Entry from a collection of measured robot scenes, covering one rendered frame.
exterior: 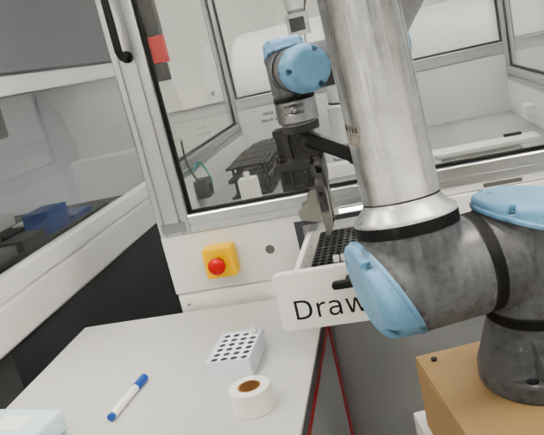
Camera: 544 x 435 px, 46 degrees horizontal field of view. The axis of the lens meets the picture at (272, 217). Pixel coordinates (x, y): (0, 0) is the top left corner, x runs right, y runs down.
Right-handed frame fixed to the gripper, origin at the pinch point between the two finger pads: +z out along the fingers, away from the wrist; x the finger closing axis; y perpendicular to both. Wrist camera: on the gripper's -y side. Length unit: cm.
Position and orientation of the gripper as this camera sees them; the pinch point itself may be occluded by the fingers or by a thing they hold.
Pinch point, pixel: (332, 224)
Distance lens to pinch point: 121.4
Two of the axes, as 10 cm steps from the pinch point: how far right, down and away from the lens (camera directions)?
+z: 2.2, 9.5, 2.4
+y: -9.6, 1.7, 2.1
